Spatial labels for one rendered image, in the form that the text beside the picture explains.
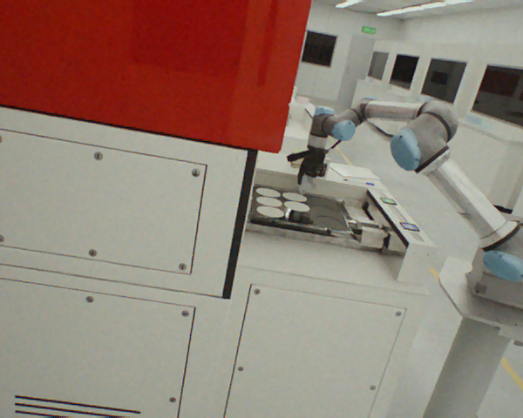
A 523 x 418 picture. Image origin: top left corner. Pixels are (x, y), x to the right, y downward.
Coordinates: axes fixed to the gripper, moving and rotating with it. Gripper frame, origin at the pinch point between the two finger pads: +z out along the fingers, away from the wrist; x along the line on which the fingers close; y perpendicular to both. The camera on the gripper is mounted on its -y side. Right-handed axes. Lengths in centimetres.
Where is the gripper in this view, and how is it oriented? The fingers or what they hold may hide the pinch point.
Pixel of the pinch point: (301, 192)
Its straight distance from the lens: 188.7
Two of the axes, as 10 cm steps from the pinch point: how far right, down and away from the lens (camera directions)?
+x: 6.3, -1.7, 7.6
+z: -1.8, 9.2, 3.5
